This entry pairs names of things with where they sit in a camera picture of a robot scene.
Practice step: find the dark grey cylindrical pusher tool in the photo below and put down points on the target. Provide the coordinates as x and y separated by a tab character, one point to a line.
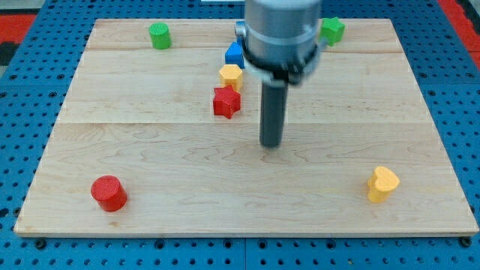
272	113

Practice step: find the light wooden board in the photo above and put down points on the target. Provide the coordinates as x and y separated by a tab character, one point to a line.
145	116

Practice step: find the red star block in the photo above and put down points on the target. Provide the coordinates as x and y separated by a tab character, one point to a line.
226	101

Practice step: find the blue pentagon block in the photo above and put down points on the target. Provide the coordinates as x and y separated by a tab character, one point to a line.
233	55

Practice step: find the yellow heart block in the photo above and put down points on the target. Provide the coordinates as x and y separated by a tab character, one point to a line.
382	183

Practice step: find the green star block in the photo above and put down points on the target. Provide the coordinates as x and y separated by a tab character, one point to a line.
331	30

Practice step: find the red cylinder block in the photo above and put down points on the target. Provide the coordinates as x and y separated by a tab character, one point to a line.
109	193

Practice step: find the yellow hexagon block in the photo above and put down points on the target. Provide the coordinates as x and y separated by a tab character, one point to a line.
231	75

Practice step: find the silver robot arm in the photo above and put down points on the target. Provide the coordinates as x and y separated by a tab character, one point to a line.
279	39

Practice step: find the green cylinder block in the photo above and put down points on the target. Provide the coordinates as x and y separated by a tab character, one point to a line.
160	35

